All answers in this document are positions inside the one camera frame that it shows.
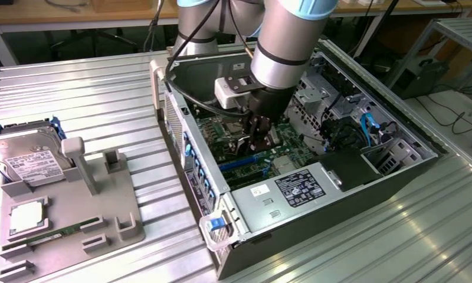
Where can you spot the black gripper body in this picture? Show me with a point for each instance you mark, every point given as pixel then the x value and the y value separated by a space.
pixel 271 101

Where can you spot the CPU socket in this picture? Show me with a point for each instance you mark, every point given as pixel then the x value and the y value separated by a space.
pixel 225 128

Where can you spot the green motherboard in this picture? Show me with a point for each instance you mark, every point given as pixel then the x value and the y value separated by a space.
pixel 291 147

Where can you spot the blue expansion slot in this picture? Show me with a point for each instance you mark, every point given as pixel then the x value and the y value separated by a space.
pixel 240 162

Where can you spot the silver chipset heatsink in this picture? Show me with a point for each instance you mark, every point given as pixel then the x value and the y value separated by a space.
pixel 285 163

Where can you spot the silver drive cage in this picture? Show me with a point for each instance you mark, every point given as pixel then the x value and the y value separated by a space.
pixel 329 88

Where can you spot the silver power supply unit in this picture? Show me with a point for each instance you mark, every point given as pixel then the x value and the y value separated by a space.
pixel 283 194

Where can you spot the black plastic air shroud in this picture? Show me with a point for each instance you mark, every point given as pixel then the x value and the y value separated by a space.
pixel 348 169

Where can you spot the open black PC case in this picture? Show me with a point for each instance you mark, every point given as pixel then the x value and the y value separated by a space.
pixel 337 212

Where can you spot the silver disk bay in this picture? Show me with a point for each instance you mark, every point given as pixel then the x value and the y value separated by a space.
pixel 397 156

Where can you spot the black box device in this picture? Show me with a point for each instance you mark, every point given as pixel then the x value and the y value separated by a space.
pixel 423 78

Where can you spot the grey parts rack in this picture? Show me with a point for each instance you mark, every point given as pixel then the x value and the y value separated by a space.
pixel 83 206

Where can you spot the hard disk in blue carrier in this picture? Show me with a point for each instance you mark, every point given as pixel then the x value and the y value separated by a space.
pixel 27 160

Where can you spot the green RAM stick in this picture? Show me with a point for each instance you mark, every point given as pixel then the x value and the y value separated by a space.
pixel 51 233

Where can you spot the silver CPU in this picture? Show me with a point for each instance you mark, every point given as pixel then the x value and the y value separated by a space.
pixel 27 216

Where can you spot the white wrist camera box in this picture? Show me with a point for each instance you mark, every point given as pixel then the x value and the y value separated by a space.
pixel 229 92

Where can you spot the metal slat frame table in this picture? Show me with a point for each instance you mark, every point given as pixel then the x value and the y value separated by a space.
pixel 462 32

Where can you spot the wooden desk with white frame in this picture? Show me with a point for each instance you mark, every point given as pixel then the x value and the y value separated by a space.
pixel 83 14

